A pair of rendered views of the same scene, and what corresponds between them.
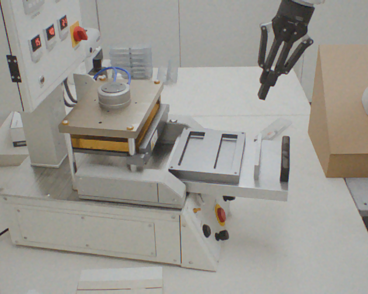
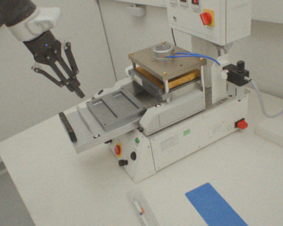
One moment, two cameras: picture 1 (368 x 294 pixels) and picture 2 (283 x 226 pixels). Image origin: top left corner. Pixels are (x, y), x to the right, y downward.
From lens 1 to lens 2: 1.87 m
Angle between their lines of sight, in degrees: 108
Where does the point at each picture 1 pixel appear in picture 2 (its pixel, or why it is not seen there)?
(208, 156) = (110, 102)
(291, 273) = (67, 158)
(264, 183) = (73, 114)
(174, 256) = not seen: hidden behind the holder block
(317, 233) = (60, 188)
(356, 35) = not seen: outside the picture
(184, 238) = not seen: hidden behind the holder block
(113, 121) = (145, 51)
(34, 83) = (170, 15)
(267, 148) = (86, 134)
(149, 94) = (154, 67)
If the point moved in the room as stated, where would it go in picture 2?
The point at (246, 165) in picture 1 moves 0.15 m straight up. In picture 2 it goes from (90, 117) to (79, 82)
